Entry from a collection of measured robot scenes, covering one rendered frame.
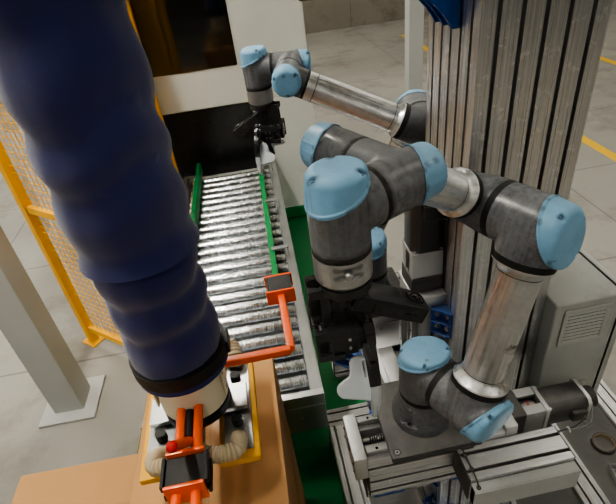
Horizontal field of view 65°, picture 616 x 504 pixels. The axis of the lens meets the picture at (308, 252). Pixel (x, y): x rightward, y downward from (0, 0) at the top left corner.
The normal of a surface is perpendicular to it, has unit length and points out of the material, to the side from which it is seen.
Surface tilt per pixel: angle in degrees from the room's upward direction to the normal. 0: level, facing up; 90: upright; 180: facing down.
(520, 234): 75
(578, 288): 0
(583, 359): 90
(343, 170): 0
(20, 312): 90
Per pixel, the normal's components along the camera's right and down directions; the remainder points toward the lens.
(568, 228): 0.59, 0.29
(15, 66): -0.33, 0.41
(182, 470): -0.11, -0.81
